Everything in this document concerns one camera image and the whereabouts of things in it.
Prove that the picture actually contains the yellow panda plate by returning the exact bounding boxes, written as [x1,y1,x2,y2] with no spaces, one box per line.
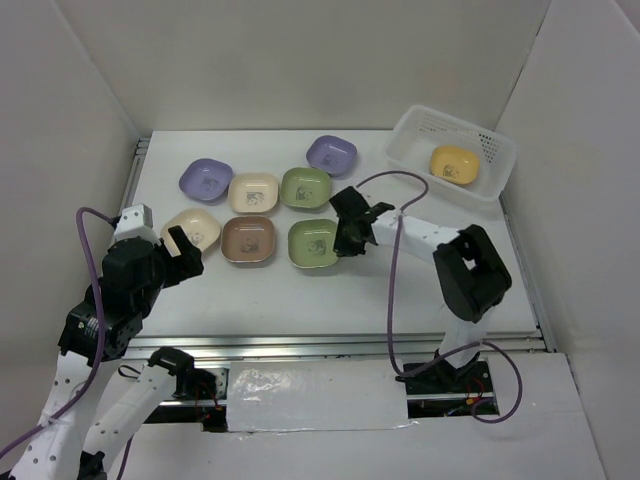
[429,145,480,186]

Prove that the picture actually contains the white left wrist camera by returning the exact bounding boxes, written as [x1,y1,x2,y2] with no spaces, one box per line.
[113,203,158,244]

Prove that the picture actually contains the purple panda plate right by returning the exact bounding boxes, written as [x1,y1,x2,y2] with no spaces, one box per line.
[305,135,358,176]

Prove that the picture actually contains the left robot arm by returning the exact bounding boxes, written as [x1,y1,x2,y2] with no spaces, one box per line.
[1,227,222,479]

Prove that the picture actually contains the brown panda plate left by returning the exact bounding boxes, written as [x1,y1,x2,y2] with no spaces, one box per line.
[220,216,276,266]

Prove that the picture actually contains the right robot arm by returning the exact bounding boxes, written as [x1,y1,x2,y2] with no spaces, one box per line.
[329,187,512,392]

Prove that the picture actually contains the white foil cover sheet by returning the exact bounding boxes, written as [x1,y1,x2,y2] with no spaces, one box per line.
[226,360,410,433]

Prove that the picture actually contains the white plastic bin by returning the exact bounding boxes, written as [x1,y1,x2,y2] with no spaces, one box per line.
[382,105,517,208]

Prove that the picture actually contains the cream panda plate front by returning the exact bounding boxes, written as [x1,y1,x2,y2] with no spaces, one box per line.
[160,208,222,256]

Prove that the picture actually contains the cream panda plate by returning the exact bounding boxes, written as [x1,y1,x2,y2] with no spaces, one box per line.
[160,208,222,256]
[228,173,279,214]

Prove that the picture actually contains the purple panda plate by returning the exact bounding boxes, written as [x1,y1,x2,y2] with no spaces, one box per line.
[305,135,358,176]
[178,158,234,203]

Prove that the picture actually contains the purple panda plate left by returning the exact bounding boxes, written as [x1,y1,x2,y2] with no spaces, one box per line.
[178,158,234,203]

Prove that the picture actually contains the green panda plate rear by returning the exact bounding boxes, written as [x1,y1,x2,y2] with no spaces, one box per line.
[280,167,332,210]

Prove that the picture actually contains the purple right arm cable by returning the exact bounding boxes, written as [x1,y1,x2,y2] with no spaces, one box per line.
[354,170,525,425]

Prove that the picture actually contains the aluminium table edge rail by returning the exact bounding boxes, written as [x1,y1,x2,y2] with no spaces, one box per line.
[124,330,547,360]

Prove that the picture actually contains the green panda plate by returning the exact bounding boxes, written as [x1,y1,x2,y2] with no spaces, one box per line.
[280,167,332,210]
[287,218,338,269]

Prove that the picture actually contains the green panda plate front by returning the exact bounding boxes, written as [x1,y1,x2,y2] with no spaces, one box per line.
[287,218,338,269]

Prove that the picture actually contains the cream panda plate rear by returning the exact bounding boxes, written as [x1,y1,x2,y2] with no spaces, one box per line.
[228,173,279,214]

